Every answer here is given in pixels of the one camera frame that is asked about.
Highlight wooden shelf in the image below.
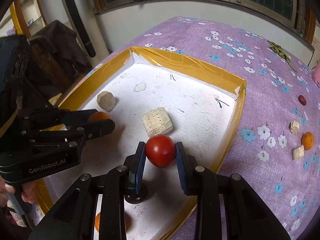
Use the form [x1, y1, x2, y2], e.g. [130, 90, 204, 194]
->
[10, 0, 48, 35]

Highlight blocky corn cob piece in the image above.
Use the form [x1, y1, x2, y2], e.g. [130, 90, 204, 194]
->
[142, 107, 174, 137]

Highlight white standing air conditioner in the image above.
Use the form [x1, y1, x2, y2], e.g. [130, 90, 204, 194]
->
[37, 0, 110, 63]

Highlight red tomato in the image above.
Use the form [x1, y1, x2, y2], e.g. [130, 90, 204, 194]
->
[145, 134, 176, 168]

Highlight large orange tangerine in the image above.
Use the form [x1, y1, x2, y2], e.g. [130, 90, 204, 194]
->
[94, 211, 132, 233]

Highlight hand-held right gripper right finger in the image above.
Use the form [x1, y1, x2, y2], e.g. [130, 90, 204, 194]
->
[175, 141, 290, 240]

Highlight person's left hand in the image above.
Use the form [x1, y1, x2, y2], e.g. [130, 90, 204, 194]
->
[0, 177, 38, 207]

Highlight orange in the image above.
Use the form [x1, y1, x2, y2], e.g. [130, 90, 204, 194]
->
[301, 132, 314, 150]
[88, 112, 111, 123]

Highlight dark plum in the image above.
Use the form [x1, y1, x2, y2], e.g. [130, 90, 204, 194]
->
[124, 184, 148, 204]

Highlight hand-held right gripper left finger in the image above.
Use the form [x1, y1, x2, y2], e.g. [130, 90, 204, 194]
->
[29, 141, 148, 240]

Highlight purple floral blanket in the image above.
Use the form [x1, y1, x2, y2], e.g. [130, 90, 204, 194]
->
[92, 17, 320, 240]

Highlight pink thermos bottle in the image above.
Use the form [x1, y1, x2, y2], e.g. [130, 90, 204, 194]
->
[314, 60, 320, 88]

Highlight brown cloth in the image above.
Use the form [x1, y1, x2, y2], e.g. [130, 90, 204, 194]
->
[29, 20, 93, 98]

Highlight yellow-rimmed white tray box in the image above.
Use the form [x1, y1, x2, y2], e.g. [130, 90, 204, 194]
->
[32, 46, 248, 240]

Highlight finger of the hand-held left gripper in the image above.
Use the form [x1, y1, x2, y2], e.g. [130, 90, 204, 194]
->
[21, 119, 116, 153]
[17, 107, 100, 130]

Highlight green leaves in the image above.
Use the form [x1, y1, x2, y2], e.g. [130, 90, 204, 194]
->
[268, 41, 298, 72]

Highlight wooden chair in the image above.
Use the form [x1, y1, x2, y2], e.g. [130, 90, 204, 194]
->
[30, 42, 73, 98]

